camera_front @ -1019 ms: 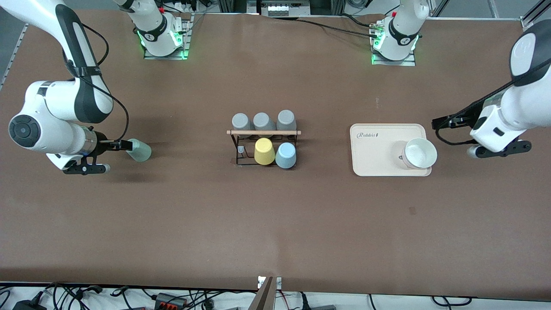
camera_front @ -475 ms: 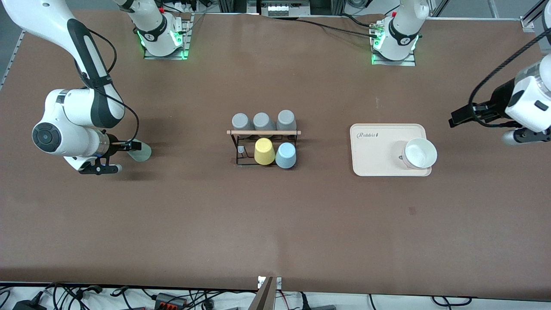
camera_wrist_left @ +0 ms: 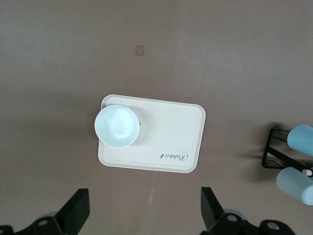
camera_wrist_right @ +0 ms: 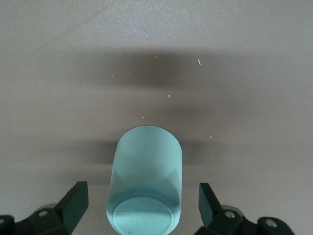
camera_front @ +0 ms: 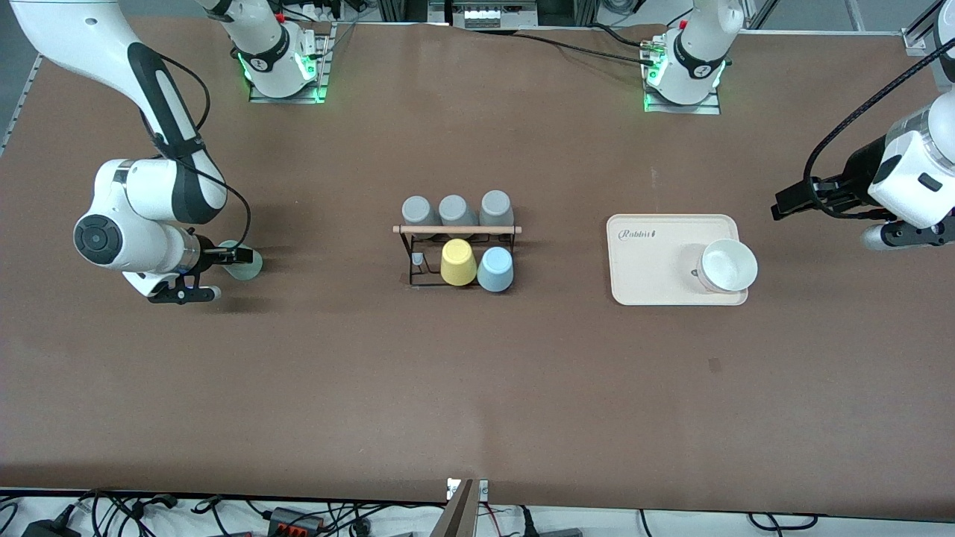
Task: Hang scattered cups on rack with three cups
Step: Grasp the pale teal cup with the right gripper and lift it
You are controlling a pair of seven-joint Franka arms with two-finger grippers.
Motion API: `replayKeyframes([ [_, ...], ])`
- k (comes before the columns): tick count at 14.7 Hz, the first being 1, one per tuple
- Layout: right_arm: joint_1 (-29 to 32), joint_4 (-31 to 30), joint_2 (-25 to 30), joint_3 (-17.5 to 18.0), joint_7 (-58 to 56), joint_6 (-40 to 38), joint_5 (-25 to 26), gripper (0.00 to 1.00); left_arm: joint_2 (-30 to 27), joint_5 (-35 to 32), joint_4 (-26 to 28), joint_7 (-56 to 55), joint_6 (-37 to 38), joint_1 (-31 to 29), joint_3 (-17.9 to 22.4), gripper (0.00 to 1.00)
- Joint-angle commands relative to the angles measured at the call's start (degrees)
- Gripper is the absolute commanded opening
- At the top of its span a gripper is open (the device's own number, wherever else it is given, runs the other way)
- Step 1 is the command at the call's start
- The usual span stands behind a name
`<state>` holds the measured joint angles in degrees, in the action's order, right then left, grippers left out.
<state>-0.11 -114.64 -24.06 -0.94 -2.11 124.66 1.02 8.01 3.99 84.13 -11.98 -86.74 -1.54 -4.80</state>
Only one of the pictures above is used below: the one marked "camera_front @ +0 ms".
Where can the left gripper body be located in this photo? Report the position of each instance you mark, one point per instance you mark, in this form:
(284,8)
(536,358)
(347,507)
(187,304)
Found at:
(860,168)

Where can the pale green cup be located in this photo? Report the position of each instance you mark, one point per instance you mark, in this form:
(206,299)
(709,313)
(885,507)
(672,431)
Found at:
(246,270)

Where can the light blue cup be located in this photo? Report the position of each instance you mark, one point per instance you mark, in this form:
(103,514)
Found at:
(495,270)

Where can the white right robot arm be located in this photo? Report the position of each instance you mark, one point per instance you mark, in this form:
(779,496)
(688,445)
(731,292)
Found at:
(74,37)

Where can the white bowl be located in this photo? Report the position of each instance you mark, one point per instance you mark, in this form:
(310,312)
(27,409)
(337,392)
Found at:
(727,265)

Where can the aluminium corner profile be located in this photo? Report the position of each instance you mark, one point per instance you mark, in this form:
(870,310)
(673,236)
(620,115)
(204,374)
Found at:
(921,33)

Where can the beige rabbit print tray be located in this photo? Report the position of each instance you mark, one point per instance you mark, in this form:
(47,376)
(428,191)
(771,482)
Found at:
(649,268)

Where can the grey cup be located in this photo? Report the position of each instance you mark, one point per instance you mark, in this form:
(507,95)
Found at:
(456,209)
(418,210)
(497,207)

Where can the yellow cup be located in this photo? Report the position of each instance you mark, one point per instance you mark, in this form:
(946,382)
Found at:
(458,262)

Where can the grey orange power adapter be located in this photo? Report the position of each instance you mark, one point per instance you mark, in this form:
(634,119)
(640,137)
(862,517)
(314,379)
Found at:
(295,520)

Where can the black power brick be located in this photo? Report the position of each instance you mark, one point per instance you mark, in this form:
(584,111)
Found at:
(52,529)

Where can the grey electrical box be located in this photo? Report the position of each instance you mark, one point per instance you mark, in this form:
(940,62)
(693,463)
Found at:
(483,13)

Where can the black plug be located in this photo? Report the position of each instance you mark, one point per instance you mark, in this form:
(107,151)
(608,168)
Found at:
(528,526)

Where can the black right camera mount bracket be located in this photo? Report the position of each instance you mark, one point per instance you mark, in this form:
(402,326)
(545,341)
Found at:
(171,294)

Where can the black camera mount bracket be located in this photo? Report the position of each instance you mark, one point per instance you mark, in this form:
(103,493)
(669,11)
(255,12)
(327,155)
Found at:
(921,235)
(171,294)

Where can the black left camera mount bracket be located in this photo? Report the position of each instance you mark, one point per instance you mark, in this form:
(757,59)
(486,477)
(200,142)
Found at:
(921,235)

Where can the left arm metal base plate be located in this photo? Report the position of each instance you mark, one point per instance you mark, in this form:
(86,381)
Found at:
(712,108)

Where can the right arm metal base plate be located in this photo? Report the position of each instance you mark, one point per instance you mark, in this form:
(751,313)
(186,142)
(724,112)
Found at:
(322,67)

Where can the aluminium table edge rail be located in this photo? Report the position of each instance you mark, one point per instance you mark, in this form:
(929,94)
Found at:
(19,104)

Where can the white marker bracket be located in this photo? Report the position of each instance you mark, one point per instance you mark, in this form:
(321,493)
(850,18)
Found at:
(483,490)

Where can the grey metal post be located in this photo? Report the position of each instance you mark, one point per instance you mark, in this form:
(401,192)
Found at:
(455,518)

